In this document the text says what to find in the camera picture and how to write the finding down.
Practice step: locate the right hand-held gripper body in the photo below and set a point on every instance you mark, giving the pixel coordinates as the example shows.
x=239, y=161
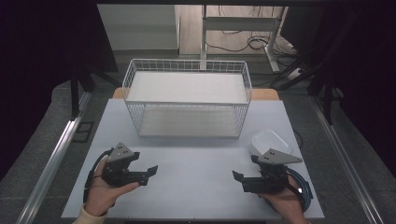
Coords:
x=271, y=183

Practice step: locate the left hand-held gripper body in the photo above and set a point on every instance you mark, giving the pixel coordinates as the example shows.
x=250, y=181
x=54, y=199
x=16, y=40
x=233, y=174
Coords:
x=115, y=169

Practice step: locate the white plastic container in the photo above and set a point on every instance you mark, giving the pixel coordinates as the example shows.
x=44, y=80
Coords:
x=269, y=141

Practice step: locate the person's right hand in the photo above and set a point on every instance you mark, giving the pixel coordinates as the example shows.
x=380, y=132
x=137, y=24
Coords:
x=288, y=207

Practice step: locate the person's left hand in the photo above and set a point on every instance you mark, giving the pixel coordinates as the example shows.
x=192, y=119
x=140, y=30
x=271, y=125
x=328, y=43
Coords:
x=98, y=193

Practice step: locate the wooden table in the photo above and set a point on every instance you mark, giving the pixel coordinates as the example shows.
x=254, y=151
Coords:
x=264, y=94

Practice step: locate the black stand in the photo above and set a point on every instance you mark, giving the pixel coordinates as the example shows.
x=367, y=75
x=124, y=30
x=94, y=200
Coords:
x=327, y=99
x=74, y=96

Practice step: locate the white power strip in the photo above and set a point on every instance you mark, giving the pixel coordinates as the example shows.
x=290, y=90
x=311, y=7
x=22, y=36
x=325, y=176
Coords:
x=294, y=73

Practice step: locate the white cabinet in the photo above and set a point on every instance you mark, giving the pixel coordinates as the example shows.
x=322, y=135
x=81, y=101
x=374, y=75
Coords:
x=140, y=28

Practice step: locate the dark curtain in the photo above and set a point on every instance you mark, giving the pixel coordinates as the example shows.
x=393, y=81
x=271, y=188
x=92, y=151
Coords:
x=37, y=62
x=367, y=62

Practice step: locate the black floor frame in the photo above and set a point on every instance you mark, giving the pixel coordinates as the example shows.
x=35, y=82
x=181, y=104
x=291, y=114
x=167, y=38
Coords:
x=83, y=132

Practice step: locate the metal rail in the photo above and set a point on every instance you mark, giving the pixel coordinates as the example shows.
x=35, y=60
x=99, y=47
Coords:
x=53, y=158
x=345, y=161

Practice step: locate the white desk frame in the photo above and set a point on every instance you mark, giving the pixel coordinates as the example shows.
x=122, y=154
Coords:
x=239, y=23

